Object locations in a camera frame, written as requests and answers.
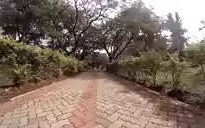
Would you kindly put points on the row of trees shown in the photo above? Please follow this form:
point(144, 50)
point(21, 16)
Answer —
point(100, 30)

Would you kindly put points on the red brick path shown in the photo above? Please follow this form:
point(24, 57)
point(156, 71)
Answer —
point(90, 103)

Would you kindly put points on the row of green bushes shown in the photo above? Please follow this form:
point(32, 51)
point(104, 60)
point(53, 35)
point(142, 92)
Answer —
point(163, 66)

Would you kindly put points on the long green hedge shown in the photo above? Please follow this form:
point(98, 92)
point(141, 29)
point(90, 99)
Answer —
point(26, 61)

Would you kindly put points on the bare soil strip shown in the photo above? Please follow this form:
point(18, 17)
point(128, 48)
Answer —
point(23, 88)
point(186, 103)

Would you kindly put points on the grass lawn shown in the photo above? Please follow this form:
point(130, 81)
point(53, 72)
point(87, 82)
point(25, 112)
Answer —
point(190, 81)

